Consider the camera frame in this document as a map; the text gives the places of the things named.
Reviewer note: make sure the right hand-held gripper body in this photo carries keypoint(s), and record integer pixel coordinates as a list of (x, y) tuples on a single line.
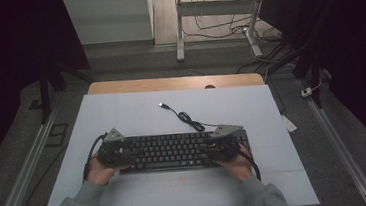
[(230, 145)]

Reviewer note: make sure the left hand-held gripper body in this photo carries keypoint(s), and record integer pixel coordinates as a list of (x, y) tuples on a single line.
[(110, 153)]

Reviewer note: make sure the black keyboard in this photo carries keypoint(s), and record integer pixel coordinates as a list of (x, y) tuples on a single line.
[(175, 150)]

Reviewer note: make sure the person's left hand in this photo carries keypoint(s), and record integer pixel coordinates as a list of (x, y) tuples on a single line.
[(98, 174)]

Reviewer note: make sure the person's right hand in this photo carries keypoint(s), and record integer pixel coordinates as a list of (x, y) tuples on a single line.
[(238, 170)]

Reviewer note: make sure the white board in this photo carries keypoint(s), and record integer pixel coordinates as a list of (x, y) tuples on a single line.
[(122, 115)]

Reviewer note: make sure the white paper tag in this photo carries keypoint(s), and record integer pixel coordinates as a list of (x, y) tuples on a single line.
[(289, 124)]

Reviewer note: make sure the wooden table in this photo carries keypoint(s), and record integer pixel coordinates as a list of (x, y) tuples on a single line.
[(156, 84)]

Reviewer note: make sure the black stand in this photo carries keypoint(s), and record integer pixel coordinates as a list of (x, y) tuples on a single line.
[(44, 95)]

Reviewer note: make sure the small white adapter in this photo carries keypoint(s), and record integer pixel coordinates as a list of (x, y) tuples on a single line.
[(306, 92)]

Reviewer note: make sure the white cabinet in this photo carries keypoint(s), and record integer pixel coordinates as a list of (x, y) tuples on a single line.
[(110, 19)]

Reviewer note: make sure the black floor bracket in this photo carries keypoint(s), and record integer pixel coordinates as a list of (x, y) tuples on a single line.
[(56, 135)]

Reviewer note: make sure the metal floor rail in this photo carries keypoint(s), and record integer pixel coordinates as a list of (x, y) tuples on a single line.
[(23, 180), (343, 156)]

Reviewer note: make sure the white metal desk frame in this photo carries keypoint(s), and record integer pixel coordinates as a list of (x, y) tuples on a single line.
[(216, 8)]

